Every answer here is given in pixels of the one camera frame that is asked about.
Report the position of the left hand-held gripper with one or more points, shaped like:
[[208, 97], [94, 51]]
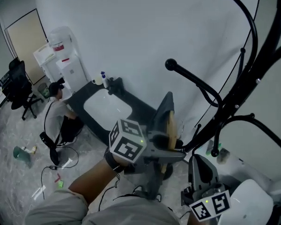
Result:
[[126, 142]]

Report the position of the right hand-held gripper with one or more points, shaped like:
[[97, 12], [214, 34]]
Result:
[[210, 203]]

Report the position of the wooden clothes hanger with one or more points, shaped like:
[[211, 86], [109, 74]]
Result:
[[172, 130]]

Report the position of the person's right forearm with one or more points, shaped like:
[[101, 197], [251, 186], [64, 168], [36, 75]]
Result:
[[192, 219]]

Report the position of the person's left forearm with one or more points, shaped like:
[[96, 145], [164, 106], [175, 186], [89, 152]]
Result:
[[93, 184]]

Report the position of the grey stone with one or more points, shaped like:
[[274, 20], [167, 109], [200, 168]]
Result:
[[223, 156]]

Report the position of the green bottle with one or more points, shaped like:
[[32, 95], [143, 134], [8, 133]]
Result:
[[219, 146]]

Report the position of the black vanity cabinet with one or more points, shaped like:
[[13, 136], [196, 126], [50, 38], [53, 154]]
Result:
[[140, 107]]

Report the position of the white round chair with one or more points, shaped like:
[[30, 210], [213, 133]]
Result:
[[250, 203]]

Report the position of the white sink basin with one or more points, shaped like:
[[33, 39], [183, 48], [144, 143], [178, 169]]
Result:
[[107, 109]]

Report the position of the black faucet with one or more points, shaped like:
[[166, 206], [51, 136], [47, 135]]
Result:
[[116, 85]]

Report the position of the soap dispenser bottle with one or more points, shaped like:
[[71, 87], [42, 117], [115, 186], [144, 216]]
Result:
[[104, 80]]

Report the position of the black coat rack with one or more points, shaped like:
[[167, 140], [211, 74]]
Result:
[[238, 97]]

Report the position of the white cup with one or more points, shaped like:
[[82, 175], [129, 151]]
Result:
[[97, 80]]

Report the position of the white water dispenser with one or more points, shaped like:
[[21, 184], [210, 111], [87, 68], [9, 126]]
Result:
[[72, 74]]

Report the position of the red and green small item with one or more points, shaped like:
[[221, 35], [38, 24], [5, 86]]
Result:
[[59, 182]]

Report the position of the black power adapter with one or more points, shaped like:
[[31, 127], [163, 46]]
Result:
[[52, 167]]

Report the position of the grey window blind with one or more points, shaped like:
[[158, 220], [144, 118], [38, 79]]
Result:
[[271, 74]]

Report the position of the green waste bin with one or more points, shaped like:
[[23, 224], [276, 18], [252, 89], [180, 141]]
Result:
[[43, 91]]

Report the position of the yellowish bottle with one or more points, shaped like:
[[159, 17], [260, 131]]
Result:
[[31, 149]]

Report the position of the white flat strip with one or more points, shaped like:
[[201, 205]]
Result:
[[38, 192]]

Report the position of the clear water jug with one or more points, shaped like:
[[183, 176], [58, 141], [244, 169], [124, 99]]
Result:
[[59, 42]]

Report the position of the white sink cabinet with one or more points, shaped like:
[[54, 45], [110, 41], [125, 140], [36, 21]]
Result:
[[45, 60]]

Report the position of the green translucent bin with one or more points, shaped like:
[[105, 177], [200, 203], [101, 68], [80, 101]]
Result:
[[22, 156]]

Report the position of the black office chair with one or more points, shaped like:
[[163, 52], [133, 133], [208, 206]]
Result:
[[19, 88]]

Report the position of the beige door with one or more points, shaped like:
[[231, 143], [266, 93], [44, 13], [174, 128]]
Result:
[[25, 46]]

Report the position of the black computer tower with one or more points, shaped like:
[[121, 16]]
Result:
[[5, 84]]

